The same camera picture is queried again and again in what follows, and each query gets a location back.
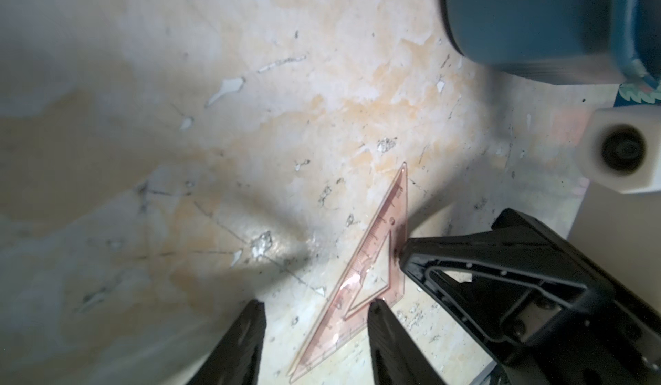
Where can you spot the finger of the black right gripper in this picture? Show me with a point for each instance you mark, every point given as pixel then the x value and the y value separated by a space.
pixel 453 270

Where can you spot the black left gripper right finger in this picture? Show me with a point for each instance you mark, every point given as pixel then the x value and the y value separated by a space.
pixel 395 357

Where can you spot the teal plastic storage box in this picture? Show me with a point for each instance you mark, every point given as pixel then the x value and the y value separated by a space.
pixel 560 42

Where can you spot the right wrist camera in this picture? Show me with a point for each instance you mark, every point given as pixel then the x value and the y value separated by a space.
pixel 620 149

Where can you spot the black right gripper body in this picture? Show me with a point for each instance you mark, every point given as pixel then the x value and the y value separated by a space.
pixel 560 332

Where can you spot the pink small triangle square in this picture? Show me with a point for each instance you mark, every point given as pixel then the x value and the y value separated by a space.
pixel 372 273

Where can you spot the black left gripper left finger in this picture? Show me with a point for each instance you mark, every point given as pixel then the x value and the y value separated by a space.
pixel 236 358

